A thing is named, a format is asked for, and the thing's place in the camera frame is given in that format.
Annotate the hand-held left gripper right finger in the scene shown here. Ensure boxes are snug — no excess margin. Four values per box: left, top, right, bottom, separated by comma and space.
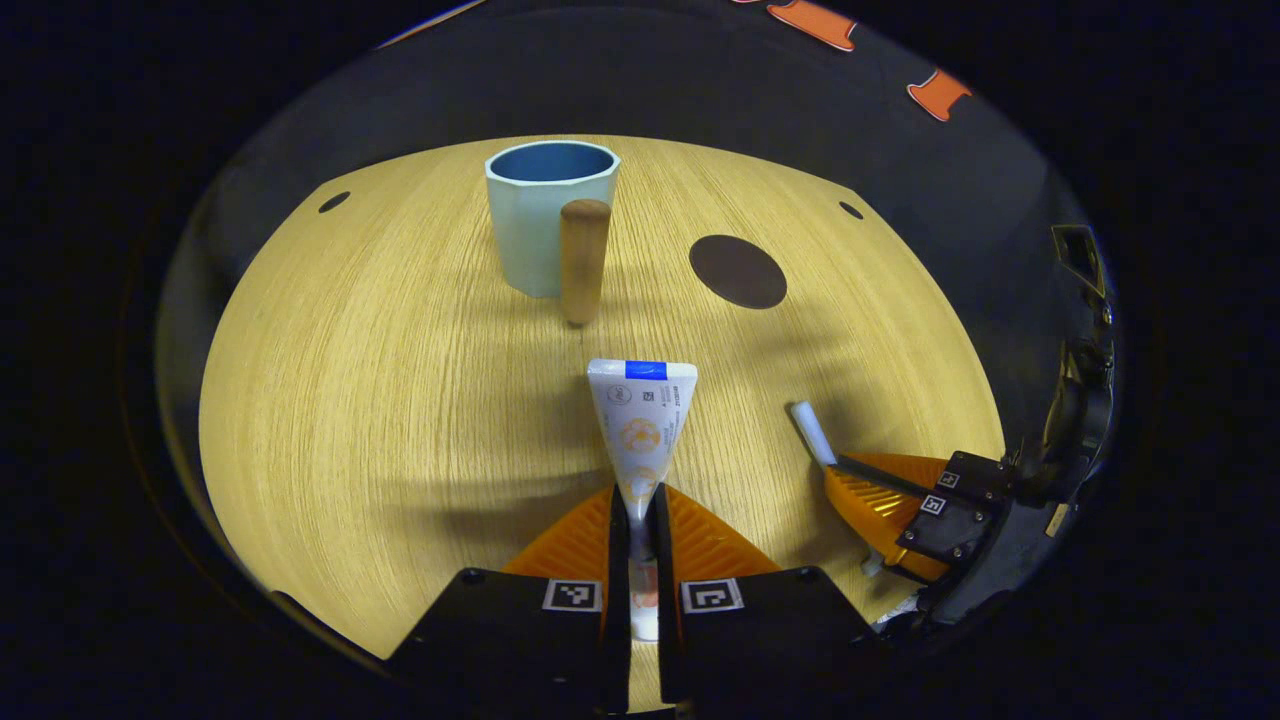
655, 485, 893, 717

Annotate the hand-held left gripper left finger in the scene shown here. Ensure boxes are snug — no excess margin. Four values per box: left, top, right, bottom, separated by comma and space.
385, 485, 633, 717

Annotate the white toothbrush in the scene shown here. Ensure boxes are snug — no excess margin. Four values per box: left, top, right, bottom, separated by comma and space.
789, 400, 887, 580

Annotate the white toothpaste tube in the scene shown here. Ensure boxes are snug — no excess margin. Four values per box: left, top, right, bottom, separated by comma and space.
587, 358, 699, 642

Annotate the dark brown round coaster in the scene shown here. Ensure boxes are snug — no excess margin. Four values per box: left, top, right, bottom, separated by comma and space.
689, 235, 789, 310

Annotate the light blue cup wooden handle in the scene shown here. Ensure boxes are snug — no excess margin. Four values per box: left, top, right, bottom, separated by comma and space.
485, 140, 622, 327

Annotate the black backdrop cloth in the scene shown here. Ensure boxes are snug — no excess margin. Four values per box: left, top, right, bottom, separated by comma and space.
150, 0, 1113, 481

